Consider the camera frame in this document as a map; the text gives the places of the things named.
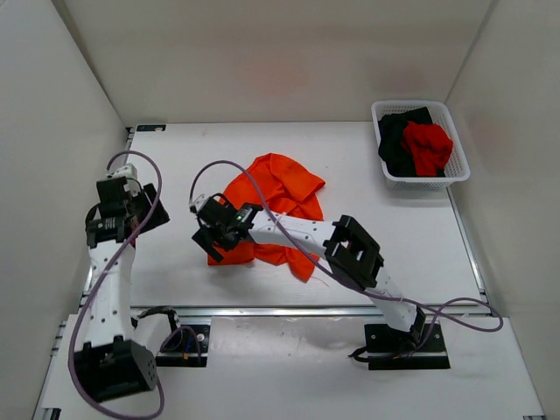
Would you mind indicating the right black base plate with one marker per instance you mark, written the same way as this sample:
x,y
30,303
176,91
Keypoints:
x,y
386,350

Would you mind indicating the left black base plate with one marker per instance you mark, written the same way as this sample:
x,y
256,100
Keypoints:
x,y
186,350

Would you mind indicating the red t shirt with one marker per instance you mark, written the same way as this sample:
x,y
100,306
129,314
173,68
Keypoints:
x,y
429,146

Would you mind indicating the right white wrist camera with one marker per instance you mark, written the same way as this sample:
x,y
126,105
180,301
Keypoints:
x,y
196,204

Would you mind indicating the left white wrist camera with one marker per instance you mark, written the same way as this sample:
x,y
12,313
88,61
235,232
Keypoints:
x,y
128,171

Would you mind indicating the orange t shirt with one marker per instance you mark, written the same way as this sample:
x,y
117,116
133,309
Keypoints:
x,y
289,189

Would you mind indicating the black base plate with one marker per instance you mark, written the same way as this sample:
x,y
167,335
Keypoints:
x,y
386,350
186,350

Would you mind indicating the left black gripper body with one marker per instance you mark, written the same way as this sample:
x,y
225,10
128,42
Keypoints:
x,y
140,205

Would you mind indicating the aluminium rail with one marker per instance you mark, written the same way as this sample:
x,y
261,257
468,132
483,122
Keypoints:
x,y
300,311

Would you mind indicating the white plastic basket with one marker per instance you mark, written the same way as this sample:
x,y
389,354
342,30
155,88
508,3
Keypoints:
x,y
456,169

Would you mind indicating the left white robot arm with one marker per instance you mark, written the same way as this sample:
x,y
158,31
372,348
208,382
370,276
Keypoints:
x,y
112,352

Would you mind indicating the black t shirt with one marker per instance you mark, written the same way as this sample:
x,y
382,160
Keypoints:
x,y
398,160

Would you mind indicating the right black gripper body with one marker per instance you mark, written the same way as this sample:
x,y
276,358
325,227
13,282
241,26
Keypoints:
x,y
209,233

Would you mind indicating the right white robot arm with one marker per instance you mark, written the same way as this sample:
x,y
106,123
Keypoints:
x,y
353,256

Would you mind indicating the dark label sticker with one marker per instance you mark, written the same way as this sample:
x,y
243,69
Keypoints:
x,y
150,128

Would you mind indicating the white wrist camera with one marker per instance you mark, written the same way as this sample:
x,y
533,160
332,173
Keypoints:
x,y
128,171
196,204

